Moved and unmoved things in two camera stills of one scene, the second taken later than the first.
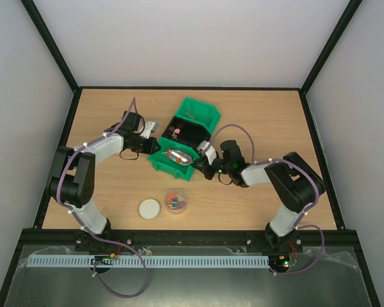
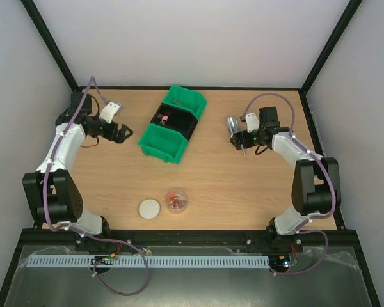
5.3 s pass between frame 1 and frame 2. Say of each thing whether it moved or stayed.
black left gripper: moved
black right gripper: moved
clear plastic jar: stayed
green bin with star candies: moved
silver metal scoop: moved
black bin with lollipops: moved
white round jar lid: stayed
